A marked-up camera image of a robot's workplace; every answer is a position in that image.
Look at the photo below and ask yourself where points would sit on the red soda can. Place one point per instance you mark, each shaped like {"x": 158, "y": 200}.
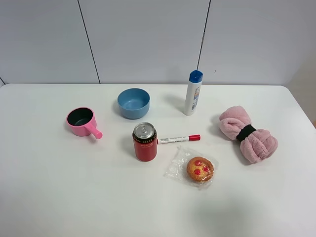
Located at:
{"x": 145, "y": 141}

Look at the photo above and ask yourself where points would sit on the blue plastic bowl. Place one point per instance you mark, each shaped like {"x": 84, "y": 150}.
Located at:
{"x": 133, "y": 103}

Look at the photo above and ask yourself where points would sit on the red white marker pen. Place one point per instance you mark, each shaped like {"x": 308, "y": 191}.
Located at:
{"x": 179, "y": 139}

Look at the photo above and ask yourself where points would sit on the white blue shampoo bottle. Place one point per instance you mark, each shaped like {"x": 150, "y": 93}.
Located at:
{"x": 193, "y": 90}

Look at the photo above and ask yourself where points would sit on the clear plastic wrapper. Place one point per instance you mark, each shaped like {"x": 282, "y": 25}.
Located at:
{"x": 177, "y": 169}

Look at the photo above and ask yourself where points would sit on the fruit tart pastry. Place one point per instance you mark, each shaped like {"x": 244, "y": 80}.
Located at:
{"x": 200, "y": 169}

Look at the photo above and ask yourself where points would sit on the pink toy saucepan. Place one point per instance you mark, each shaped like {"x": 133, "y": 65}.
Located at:
{"x": 82, "y": 123}

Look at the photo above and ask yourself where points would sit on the pink rolled towel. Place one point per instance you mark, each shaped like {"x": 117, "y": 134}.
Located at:
{"x": 256, "y": 145}

